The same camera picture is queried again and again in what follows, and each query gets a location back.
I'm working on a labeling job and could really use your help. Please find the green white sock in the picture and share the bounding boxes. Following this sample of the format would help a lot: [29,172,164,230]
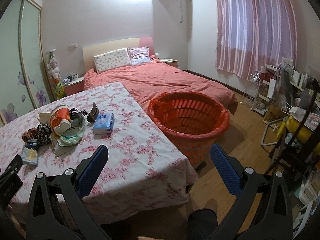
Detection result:
[59,123,85,146]

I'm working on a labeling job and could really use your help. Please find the blue tissue pack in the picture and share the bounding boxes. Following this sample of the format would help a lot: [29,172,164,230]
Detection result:
[93,113,114,134]

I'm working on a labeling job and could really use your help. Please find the brown hair claw clip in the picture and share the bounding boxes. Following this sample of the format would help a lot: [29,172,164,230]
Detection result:
[86,102,99,123]

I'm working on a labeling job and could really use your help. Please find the black white woven pouch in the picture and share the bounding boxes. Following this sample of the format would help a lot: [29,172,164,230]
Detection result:
[69,107,88,120]

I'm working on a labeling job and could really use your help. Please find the red white paper cup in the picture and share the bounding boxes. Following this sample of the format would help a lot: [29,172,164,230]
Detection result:
[49,105,71,136]

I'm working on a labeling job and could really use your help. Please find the black floral scrunchie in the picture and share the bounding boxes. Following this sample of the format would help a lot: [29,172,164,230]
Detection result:
[36,124,52,146]

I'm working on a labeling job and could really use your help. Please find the floral hand cream tube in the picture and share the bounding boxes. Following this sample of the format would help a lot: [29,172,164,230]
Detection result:
[22,139,39,166]

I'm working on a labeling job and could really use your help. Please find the brown leopard scrunchie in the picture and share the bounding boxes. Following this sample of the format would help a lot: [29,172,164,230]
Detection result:
[22,127,38,142]

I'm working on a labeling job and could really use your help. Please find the floral pink white tablecloth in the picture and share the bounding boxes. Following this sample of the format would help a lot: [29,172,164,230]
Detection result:
[1,82,197,224]

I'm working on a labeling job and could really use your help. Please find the black tripod stand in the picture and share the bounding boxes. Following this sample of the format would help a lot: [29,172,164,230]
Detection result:
[264,79,319,175]

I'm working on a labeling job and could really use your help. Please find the orange plastic laundry basket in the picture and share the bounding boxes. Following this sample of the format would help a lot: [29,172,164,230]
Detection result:
[148,92,230,168]

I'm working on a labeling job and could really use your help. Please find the pink left nightstand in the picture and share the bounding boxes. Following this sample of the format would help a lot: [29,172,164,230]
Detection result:
[64,77,84,96]

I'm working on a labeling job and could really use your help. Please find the sliding wardrobe with flower decals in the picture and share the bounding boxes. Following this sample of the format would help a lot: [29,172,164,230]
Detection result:
[1,0,54,126]

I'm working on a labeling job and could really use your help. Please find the cluttered shelf with items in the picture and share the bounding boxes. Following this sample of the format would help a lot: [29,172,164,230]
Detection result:
[256,58,319,130]

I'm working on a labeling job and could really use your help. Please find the bed with coral duvet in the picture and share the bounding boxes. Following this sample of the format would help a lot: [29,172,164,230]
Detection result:
[84,58,238,114]

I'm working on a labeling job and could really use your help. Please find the hanging plush toys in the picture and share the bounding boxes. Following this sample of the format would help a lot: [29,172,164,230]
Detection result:
[46,49,65,99]

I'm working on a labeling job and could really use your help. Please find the floral white pillow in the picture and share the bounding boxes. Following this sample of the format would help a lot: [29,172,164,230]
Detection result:
[94,48,131,74]

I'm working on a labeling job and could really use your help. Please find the beige pink headboard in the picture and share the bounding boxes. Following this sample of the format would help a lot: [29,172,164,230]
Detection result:
[82,37,155,72]

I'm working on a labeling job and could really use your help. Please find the pink striped pillow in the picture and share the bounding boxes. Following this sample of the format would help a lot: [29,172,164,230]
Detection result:
[128,46,151,66]

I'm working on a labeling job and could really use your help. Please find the right nightstand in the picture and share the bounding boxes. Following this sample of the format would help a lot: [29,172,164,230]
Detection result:
[160,59,178,68]

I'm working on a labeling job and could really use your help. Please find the pink striped curtain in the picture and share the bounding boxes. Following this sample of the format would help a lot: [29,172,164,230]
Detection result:
[216,0,297,78]

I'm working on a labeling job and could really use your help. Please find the white wire rack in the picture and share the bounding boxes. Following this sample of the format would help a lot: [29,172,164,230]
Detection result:
[240,74,261,111]

